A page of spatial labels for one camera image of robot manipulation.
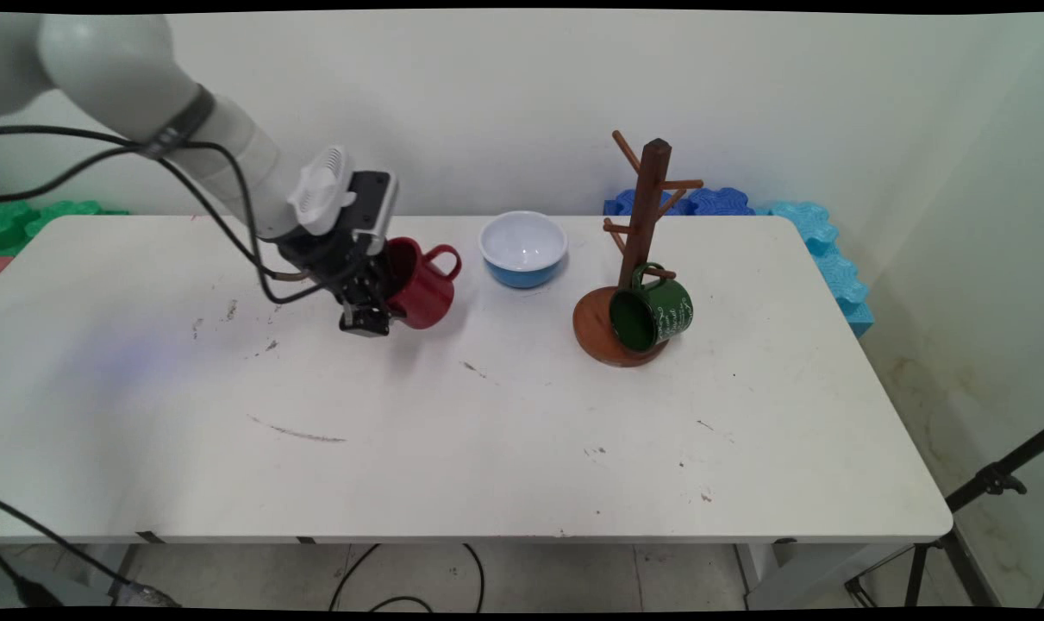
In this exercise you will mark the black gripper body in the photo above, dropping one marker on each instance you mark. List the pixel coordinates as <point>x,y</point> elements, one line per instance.
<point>336,259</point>

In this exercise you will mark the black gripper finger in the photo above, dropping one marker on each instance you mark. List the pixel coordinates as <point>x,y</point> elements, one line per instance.
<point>365,319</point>
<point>388,285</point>

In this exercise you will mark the red enamel mug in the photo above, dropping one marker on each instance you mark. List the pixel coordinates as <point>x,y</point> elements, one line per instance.
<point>422,293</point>

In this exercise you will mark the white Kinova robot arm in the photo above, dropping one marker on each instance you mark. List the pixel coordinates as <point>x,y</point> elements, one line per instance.
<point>125,69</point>

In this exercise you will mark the blue bowl white inside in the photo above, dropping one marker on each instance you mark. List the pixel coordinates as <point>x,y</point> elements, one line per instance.
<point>522,248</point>

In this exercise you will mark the brown wooden mug tree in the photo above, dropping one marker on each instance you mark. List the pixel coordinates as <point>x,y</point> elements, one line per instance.
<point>647,216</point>

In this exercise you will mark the dark green enamel mug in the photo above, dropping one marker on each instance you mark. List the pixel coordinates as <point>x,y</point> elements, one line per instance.
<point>659,310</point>

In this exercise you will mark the green foam mat tile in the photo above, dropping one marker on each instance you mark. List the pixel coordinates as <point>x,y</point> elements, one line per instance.
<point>30,220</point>

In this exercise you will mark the pink foam mat tile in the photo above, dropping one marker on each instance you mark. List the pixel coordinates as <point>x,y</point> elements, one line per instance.
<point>3,264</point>

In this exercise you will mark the cyan foam mat tile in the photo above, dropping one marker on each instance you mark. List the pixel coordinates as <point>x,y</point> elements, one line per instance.
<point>836,267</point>

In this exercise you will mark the white table leg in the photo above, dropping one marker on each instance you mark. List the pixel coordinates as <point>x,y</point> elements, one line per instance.
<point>784,573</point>

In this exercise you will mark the black tripod stand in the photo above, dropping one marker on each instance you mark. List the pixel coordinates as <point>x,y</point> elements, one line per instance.
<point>961,509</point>

